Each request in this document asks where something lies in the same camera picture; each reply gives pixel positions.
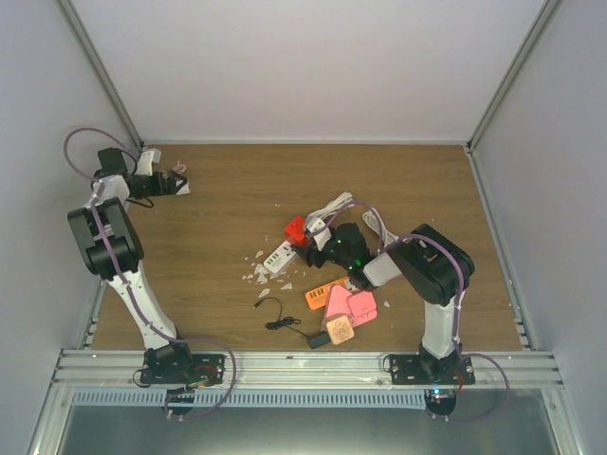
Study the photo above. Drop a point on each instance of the pink triangular plug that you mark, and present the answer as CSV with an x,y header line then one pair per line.
x,y
337,304

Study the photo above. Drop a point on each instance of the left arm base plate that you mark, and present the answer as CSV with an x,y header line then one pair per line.
x,y
197,370

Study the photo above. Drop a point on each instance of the wooden round-cornered block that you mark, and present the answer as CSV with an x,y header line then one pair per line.
x,y
339,329

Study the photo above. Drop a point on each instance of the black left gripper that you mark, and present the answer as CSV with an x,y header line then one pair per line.
x,y
160,190

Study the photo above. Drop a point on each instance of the red cube socket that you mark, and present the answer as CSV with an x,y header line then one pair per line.
x,y
295,232

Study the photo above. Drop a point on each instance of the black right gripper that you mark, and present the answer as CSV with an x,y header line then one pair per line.
x,y
310,255

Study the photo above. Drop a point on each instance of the black power adapter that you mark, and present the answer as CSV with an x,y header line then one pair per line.
x,y
318,340

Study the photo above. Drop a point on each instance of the grey slotted cable duct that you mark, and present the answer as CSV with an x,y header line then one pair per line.
x,y
249,398

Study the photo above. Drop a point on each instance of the pink square adapter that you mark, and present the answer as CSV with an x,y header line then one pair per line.
x,y
362,307

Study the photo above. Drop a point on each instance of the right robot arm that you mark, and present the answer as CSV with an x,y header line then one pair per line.
x,y
436,268

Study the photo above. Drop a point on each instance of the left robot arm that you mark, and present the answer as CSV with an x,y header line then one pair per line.
x,y
112,250

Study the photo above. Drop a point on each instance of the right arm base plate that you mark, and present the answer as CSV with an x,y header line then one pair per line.
x,y
424,369

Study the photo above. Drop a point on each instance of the white usb charger plug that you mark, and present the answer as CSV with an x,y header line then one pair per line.
x,y
183,188

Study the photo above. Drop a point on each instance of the white power strip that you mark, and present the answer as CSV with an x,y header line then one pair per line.
x,y
280,259

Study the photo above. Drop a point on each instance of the orange power strip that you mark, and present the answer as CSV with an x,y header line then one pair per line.
x,y
317,298

